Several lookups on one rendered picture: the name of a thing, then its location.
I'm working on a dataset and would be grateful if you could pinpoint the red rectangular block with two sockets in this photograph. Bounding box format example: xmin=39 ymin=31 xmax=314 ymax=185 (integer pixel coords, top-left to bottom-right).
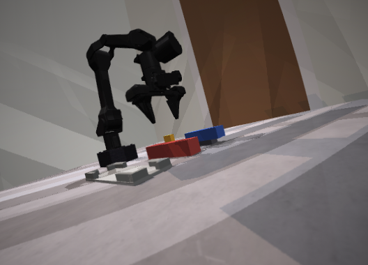
xmin=146 ymin=137 xmax=201 ymax=160

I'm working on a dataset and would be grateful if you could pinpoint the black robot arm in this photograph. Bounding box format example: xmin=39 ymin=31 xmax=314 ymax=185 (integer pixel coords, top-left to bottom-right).
xmin=86 ymin=29 xmax=182 ymax=151

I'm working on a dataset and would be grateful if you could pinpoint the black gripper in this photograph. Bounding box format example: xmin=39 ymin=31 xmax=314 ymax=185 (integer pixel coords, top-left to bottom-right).
xmin=125 ymin=66 xmax=186 ymax=123

